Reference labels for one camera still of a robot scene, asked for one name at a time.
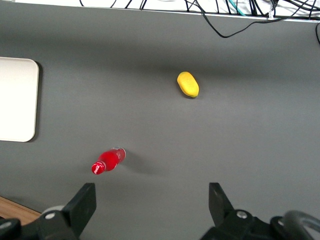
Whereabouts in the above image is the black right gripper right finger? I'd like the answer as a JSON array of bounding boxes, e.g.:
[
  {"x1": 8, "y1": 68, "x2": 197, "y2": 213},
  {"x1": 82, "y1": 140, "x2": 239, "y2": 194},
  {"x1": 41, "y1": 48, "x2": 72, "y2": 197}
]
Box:
[{"x1": 199, "y1": 182, "x2": 276, "y2": 240}]

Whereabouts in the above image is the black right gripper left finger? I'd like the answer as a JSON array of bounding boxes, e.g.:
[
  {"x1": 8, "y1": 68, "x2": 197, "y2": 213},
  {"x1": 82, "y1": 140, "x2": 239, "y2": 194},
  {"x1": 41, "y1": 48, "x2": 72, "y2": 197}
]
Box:
[{"x1": 36, "y1": 182, "x2": 97, "y2": 240}]

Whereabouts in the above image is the white plastic tray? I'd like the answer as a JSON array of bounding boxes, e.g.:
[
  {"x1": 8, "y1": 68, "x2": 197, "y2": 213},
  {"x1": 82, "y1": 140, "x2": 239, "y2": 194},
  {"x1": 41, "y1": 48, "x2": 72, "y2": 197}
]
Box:
[{"x1": 0, "y1": 56, "x2": 40, "y2": 143}]

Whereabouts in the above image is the red drink bottle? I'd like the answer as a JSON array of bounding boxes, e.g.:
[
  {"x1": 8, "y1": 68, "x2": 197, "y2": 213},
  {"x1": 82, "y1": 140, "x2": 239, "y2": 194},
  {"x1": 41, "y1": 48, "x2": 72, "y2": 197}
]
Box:
[{"x1": 91, "y1": 147, "x2": 127, "y2": 176}]

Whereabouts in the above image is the yellow mango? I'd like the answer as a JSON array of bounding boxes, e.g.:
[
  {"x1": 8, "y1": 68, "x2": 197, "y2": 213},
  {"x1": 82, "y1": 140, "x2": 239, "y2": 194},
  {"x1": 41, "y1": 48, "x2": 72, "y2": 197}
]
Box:
[{"x1": 176, "y1": 71, "x2": 200, "y2": 99}]

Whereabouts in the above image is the grey cable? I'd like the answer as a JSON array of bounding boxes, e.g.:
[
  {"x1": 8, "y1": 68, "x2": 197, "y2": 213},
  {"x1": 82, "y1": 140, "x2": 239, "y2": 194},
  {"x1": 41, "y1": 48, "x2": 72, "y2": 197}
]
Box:
[{"x1": 282, "y1": 210, "x2": 320, "y2": 240}]

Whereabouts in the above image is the black cable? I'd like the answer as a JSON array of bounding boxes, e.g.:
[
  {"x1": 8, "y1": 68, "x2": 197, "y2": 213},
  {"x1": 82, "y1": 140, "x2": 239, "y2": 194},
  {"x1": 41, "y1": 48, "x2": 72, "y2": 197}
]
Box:
[{"x1": 199, "y1": 0, "x2": 320, "y2": 39}]

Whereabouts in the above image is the teal cable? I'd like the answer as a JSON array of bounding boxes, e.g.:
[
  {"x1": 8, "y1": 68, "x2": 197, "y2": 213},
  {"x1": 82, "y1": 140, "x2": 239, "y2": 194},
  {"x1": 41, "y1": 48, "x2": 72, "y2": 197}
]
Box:
[{"x1": 231, "y1": 0, "x2": 253, "y2": 16}]

